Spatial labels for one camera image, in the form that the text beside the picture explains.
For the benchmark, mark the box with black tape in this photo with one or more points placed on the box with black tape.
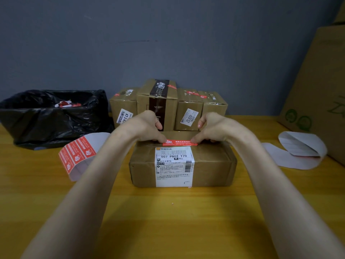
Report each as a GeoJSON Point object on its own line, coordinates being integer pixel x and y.
{"type": "Point", "coordinates": [142, 105]}

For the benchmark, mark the person's right hand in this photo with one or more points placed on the person's right hand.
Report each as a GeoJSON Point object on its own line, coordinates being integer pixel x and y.
{"type": "Point", "coordinates": [221, 129]}

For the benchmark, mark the new red sticker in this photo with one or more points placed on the new red sticker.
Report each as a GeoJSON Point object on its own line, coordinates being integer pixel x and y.
{"type": "Point", "coordinates": [179, 143]}

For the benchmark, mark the person's right forearm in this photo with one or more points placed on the person's right forearm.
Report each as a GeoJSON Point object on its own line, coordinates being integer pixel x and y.
{"type": "Point", "coordinates": [291, 205]}

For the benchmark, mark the large green printed carton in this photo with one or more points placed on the large green printed carton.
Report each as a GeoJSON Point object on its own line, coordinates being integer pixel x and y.
{"type": "Point", "coordinates": [341, 16]}
{"type": "Point", "coordinates": [320, 86]}

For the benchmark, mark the small brown cardboard box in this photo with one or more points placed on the small brown cardboard box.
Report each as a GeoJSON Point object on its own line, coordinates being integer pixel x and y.
{"type": "Point", "coordinates": [121, 103]}
{"type": "Point", "coordinates": [215, 107]}
{"type": "Point", "coordinates": [188, 103]}

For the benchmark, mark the white printed price label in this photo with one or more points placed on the white printed price label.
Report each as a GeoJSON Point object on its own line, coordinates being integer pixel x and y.
{"type": "Point", "coordinates": [189, 117]}
{"type": "Point", "coordinates": [124, 116]}

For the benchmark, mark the black plastic trash bag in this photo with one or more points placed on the black plastic trash bag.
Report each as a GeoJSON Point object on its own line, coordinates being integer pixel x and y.
{"type": "Point", "coordinates": [48, 129]}

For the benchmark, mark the person's left hand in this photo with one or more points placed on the person's left hand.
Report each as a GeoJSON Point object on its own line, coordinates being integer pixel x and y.
{"type": "Point", "coordinates": [142, 126]}

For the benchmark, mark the red sticker label strip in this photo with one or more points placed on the red sticker label strip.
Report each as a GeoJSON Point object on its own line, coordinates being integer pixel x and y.
{"type": "Point", "coordinates": [78, 153]}

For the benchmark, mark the person's left forearm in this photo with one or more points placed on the person's left forearm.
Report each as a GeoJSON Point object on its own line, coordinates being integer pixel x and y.
{"type": "Point", "coordinates": [78, 202]}

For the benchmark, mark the white barcode label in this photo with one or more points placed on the white barcode label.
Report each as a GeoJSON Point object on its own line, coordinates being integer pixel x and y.
{"type": "Point", "coordinates": [173, 169]}

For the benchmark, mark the long brown cardboard box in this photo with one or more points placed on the long brown cardboard box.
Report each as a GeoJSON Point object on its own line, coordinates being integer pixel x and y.
{"type": "Point", "coordinates": [215, 167]}

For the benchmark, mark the white backing paper strip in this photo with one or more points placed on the white backing paper strip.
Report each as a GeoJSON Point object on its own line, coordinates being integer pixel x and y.
{"type": "Point", "coordinates": [302, 145]}

